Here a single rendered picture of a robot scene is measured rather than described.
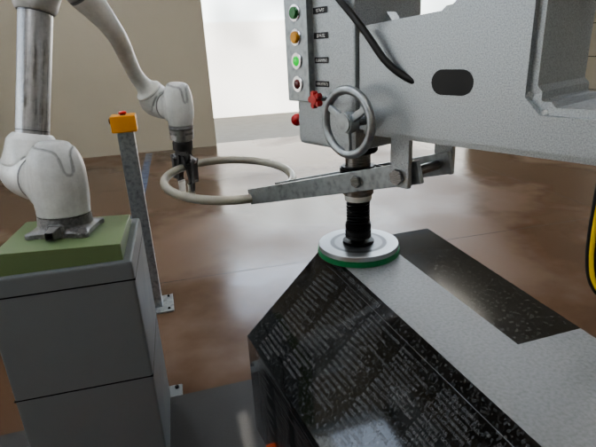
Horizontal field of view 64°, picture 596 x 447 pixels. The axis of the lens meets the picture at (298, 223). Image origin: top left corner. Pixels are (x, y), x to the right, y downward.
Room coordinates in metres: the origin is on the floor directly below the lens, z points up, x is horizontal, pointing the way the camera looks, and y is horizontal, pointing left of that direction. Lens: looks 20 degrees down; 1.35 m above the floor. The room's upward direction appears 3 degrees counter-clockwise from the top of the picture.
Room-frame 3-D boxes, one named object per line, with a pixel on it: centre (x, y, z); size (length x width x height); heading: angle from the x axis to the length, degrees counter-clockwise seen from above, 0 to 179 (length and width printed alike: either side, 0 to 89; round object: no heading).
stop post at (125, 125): (2.41, 0.84, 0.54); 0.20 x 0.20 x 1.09; 15
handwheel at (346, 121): (1.01, -0.14, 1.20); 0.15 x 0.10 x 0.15; 38
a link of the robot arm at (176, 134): (1.82, 0.42, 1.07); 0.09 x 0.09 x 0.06
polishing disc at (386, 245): (1.18, -0.16, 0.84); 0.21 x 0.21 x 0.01
